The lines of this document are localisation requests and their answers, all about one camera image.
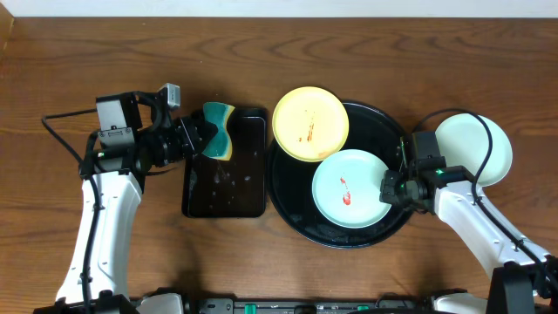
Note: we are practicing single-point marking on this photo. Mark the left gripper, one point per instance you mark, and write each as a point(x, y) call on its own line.
point(190, 138)

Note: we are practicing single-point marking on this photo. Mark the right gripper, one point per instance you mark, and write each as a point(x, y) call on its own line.
point(388, 194)

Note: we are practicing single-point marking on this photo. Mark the light blue plate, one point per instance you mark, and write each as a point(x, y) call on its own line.
point(463, 141)
point(346, 189)

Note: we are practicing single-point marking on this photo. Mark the green yellow sponge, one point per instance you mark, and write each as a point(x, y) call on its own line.
point(220, 146)

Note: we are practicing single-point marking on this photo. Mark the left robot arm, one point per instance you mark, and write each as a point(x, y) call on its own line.
point(136, 132)

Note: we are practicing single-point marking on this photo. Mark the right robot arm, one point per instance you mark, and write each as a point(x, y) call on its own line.
point(523, 274)

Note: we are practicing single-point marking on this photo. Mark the black rectangular water tray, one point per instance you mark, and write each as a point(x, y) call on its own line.
point(231, 188)

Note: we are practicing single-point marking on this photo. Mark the black round tray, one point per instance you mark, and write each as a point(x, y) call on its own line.
point(288, 182)

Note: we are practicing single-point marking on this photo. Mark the yellow plate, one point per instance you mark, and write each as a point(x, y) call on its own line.
point(310, 123)

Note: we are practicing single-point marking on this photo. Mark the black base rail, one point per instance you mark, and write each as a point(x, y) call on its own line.
point(305, 305)

